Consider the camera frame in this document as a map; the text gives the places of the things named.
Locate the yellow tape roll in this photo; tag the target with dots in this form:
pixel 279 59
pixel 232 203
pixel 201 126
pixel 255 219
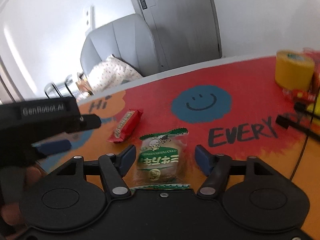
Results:
pixel 293 70

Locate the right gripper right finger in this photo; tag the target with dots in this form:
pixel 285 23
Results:
pixel 216 168

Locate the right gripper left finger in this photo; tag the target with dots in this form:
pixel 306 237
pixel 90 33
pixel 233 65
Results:
pixel 113 167

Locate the person's left hand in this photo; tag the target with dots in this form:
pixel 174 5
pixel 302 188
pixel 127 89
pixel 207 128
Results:
pixel 14 180

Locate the red snack bar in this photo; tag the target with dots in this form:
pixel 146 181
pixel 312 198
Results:
pixel 126 126

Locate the white perforated board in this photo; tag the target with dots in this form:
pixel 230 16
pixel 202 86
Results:
pixel 90 19

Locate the green label pastry packet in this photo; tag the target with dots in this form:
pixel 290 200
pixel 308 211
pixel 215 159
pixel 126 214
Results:
pixel 161 159

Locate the black shoe rack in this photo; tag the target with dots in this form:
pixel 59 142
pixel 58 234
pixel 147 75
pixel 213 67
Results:
pixel 56 89

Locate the colourful cartoon table mat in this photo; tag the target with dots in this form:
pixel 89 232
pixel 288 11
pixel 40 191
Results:
pixel 229 106

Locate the grey armchair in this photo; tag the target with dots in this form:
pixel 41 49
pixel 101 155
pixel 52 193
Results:
pixel 129 39

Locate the white dotted pillow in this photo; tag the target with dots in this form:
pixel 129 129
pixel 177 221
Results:
pixel 111 73

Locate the grey door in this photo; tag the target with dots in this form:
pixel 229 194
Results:
pixel 185 31

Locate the black folding stand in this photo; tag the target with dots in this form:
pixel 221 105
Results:
pixel 302 124

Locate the yellow plastic bag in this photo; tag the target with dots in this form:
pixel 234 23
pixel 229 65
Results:
pixel 314 108

